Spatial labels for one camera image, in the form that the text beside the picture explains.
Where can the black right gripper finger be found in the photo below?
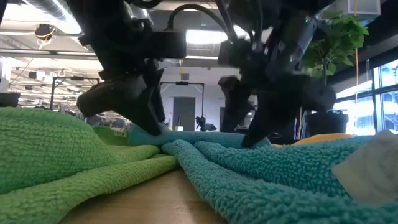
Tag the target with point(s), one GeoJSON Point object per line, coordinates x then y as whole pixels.
{"type": "Point", "coordinates": [273, 109]}
{"type": "Point", "coordinates": [236, 105]}

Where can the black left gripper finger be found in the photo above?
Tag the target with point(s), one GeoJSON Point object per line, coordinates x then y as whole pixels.
{"type": "Point", "coordinates": [124, 99]}
{"type": "Point", "coordinates": [158, 93]}

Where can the light blue microfiber towel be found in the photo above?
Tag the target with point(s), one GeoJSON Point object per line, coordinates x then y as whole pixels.
{"type": "Point", "coordinates": [192, 137]}

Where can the green microfiber towel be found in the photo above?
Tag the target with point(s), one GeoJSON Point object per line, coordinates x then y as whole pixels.
{"type": "Point", "coordinates": [46, 149]}

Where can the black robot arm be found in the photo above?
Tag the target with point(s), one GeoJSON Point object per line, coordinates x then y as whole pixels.
{"type": "Point", "coordinates": [202, 123]}

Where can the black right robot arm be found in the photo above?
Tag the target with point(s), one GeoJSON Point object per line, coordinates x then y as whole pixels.
{"type": "Point", "coordinates": [289, 37]}

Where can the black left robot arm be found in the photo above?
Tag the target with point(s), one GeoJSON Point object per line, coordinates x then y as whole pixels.
{"type": "Point", "coordinates": [102, 18]}

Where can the orange microfiber towel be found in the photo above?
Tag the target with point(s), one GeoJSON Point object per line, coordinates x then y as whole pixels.
{"type": "Point", "coordinates": [323, 137]}

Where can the teal microfiber towel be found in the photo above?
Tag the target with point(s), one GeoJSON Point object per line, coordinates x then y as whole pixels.
{"type": "Point", "coordinates": [264, 174]}

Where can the grey door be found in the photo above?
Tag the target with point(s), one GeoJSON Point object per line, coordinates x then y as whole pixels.
{"type": "Point", "coordinates": [183, 112]}

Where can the green potted plant black pot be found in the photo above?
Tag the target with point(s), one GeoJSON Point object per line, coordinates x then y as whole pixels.
{"type": "Point", "coordinates": [339, 40]}

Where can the black ceiling spotlight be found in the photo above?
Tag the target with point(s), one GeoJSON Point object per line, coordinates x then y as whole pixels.
{"type": "Point", "coordinates": [44, 31]}

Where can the black monitor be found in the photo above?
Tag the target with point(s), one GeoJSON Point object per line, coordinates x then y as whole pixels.
{"type": "Point", "coordinates": [9, 99]}

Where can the white ceiling unit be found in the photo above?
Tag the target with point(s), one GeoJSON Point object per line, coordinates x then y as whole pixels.
{"type": "Point", "coordinates": [363, 9]}

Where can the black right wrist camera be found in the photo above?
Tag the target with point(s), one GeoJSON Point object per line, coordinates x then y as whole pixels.
{"type": "Point", "coordinates": [233, 53]}

